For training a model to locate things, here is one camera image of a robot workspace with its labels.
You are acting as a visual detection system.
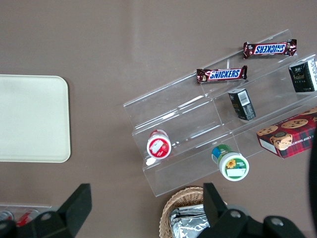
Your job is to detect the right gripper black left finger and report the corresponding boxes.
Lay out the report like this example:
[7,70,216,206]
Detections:
[0,183,93,238]

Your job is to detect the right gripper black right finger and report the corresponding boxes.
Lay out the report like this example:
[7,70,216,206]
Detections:
[200,182,307,238]

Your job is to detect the light wicker basket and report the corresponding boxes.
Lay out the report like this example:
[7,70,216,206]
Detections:
[159,186,228,238]

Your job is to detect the beige plastic tray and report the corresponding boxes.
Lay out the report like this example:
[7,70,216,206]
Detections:
[0,74,72,164]

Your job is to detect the clear acrylic bottle rack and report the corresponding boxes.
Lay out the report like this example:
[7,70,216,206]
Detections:
[0,203,54,224]

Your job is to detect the silver foil pouch stack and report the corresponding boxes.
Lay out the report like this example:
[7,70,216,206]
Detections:
[169,204,211,238]

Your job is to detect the red cola bottle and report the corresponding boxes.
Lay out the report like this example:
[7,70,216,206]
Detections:
[15,209,40,225]
[0,210,13,224]

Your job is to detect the green lid yogurt cup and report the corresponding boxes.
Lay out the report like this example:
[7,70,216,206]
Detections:
[211,144,250,182]

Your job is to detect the red lid yogurt cup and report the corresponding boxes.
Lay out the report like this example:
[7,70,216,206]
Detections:
[146,129,172,160]

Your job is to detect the red tartan cookie box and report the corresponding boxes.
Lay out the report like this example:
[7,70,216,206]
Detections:
[256,106,317,159]

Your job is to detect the clear acrylic stepped display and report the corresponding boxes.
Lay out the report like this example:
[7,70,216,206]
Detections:
[123,29,317,198]

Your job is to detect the small black carton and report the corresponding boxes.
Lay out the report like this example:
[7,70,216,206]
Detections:
[288,59,317,94]
[227,88,257,121]

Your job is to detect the Snickers chocolate bar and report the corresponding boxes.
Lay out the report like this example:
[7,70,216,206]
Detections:
[196,65,248,85]
[242,39,298,60]

